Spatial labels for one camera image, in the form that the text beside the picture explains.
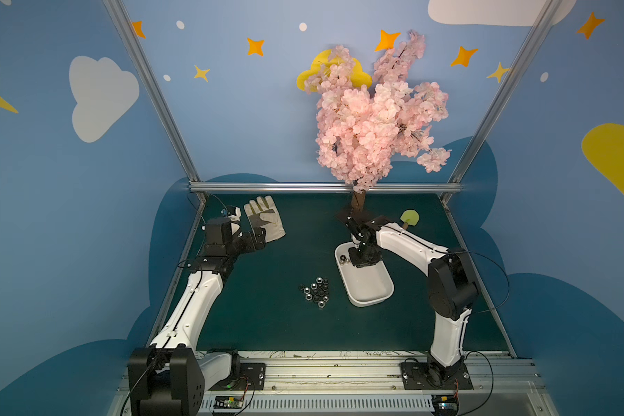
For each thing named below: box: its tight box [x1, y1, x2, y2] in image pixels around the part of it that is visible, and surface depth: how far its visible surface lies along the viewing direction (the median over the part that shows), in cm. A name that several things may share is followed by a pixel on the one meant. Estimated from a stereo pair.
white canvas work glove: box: [243, 195, 286, 243], surface depth 116 cm
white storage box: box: [334, 241, 395, 308], surface depth 92 cm
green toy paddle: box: [400, 209, 420, 230], surface depth 117 cm
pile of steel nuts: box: [298, 276, 330, 309], surface depth 92 cm
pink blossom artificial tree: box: [305, 31, 452, 211], surface depth 72 cm
